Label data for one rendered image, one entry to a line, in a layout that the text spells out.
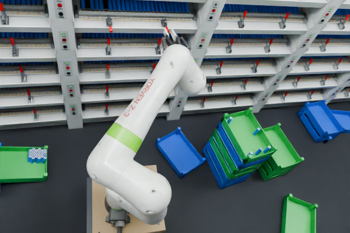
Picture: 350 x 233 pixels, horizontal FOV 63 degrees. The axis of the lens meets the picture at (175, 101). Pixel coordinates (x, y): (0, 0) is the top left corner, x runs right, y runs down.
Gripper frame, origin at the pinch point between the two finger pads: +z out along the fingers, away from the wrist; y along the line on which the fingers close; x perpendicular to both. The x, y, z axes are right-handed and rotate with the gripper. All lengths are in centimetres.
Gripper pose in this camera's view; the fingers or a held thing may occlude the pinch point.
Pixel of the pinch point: (170, 34)
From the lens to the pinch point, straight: 137.8
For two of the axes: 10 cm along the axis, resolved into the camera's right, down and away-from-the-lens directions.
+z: -2.6, -6.9, 6.8
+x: 1.6, -7.3, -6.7
